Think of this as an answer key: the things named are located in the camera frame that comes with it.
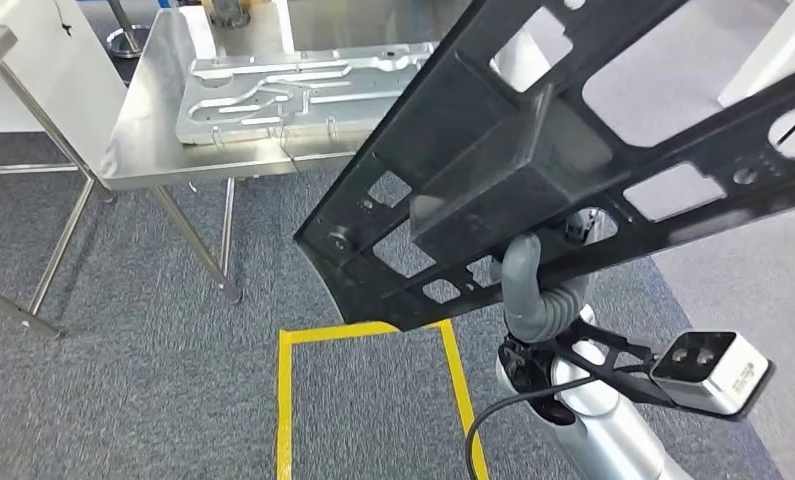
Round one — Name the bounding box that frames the black camera cable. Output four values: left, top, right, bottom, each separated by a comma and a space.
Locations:
464, 374, 600, 480

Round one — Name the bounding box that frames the embossed sheet metal panel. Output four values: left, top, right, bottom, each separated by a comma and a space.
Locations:
174, 40, 438, 146

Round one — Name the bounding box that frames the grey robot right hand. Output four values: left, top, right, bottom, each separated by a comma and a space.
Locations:
500, 231, 545, 313

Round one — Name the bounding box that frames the yellow floor tape square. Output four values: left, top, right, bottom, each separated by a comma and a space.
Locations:
276, 319, 491, 480

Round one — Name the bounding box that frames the stainless steel workbench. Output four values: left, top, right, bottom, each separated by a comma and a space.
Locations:
98, 0, 792, 306

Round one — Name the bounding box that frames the black plastic plate frame part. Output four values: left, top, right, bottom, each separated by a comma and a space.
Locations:
293, 0, 795, 333

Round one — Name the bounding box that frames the silver stanchion post base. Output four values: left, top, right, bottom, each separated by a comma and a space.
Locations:
105, 0, 152, 60

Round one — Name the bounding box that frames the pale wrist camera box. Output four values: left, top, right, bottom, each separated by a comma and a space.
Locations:
649, 329, 773, 417

